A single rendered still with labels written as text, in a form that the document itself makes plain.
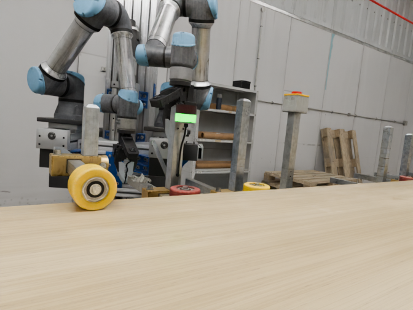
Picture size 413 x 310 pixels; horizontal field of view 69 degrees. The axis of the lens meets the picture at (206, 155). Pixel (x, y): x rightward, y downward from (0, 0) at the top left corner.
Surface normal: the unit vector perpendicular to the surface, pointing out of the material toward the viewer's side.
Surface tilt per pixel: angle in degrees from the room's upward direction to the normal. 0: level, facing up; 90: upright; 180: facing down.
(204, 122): 90
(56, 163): 90
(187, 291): 0
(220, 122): 90
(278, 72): 90
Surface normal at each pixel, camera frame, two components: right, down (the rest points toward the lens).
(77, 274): 0.09, -0.99
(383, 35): 0.54, 0.14
